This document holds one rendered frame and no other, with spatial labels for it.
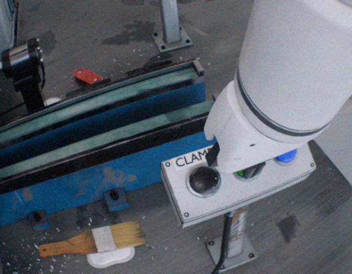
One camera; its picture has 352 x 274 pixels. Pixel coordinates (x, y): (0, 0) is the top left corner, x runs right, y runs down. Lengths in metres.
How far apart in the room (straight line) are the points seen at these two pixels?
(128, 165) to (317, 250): 0.36
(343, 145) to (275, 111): 0.53
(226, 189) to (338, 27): 0.33
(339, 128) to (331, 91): 0.55
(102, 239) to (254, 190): 0.34
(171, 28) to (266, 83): 0.80
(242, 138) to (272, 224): 0.44
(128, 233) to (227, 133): 0.44
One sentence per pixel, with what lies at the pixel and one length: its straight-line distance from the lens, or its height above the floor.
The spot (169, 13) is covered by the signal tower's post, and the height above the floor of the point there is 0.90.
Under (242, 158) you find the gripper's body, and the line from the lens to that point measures 0.37.
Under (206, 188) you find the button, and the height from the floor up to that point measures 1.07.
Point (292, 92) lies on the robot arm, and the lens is 0.25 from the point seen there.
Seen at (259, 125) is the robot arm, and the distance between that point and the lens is 0.31.
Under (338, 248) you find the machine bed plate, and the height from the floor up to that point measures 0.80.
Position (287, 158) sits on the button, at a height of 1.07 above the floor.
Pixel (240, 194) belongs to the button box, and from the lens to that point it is 0.50.
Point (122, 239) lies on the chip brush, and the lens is 0.76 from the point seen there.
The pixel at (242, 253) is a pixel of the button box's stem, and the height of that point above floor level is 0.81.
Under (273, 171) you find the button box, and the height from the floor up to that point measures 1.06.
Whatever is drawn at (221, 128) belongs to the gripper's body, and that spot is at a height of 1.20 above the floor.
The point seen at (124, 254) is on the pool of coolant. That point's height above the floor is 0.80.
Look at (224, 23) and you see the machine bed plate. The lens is 1.15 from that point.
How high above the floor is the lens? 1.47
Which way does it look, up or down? 50 degrees down
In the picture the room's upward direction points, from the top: 7 degrees counter-clockwise
